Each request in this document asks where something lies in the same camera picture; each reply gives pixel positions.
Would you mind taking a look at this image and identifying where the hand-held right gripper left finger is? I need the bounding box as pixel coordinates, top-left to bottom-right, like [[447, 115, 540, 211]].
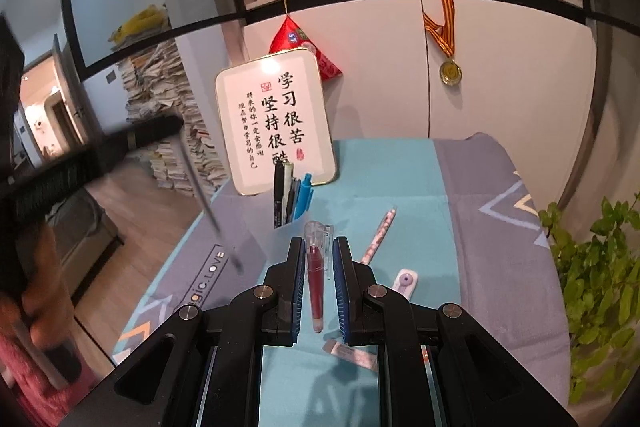
[[60, 237, 307, 427]]

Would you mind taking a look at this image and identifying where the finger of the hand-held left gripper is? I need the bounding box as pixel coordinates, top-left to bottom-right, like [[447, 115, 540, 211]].
[[124, 114, 184, 150]]

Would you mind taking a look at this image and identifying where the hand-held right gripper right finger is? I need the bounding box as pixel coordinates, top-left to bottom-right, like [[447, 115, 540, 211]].
[[332, 235, 581, 427]]

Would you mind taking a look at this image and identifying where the red pen with clear cap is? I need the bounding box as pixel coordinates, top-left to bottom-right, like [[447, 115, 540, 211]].
[[303, 220, 335, 334]]

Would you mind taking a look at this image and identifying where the frosted plastic pen cup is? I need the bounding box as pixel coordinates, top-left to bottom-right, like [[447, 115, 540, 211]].
[[270, 179, 321, 233]]

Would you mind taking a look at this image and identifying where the light blue pen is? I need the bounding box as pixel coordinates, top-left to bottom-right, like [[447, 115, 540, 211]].
[[300, 173, 314, 214]]

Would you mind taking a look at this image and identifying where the black marker pen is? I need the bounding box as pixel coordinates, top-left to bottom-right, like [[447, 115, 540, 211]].
[[272, 163, 285, 229]]

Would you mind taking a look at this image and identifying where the white green pen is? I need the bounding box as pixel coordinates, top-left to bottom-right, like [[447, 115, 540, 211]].
[[283, 162, 295, 225]]

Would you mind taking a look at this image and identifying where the person's left forearm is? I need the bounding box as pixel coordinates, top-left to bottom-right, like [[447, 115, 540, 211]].
[[20, 227, 77, 348]]

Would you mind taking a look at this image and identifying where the tall pile of papers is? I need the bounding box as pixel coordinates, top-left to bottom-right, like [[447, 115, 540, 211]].
[[119, 39, 226, 198]]

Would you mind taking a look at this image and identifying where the white purple correction tape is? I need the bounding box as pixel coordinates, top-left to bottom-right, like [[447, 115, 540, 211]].
[[391, 269, 417, 303]]

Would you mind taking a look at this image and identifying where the pink patterned pen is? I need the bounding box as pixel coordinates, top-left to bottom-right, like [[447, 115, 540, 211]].
[[361, 206, 398, 265]]

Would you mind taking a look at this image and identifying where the orange eraser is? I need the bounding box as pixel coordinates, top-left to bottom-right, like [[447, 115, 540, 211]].
[[321, 339, 379, 372]]

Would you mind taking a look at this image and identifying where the yellow plastic bag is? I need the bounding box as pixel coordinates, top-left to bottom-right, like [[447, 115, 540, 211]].
[[109, 6, 168, 45]]

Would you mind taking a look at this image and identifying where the framed calligraphy board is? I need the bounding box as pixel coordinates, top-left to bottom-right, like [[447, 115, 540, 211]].
[[215, 47, 338, 198]]

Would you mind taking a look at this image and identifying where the blue grey printed tablecloth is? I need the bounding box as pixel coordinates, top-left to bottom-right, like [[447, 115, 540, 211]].
[[112, 134, 573, 427]]

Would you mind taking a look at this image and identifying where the red hanging ornament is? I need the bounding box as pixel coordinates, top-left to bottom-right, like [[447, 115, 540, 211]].
[[269, 0, 343, 82]]

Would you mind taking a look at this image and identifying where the pink clothing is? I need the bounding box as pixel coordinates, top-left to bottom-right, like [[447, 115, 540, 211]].
[[0, 337, 67, 427]]

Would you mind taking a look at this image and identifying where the white bookshelf cabinet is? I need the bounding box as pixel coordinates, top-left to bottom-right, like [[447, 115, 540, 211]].
[[220, 0, 601, 208]]

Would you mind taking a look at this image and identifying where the gold medal with striped ribbon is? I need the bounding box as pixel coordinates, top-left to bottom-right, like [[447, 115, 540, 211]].
[[422, 0, 463, 86]]

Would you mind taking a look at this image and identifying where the green potted plant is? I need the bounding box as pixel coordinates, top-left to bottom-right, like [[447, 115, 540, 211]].
[[537, 192, 640, 405]]

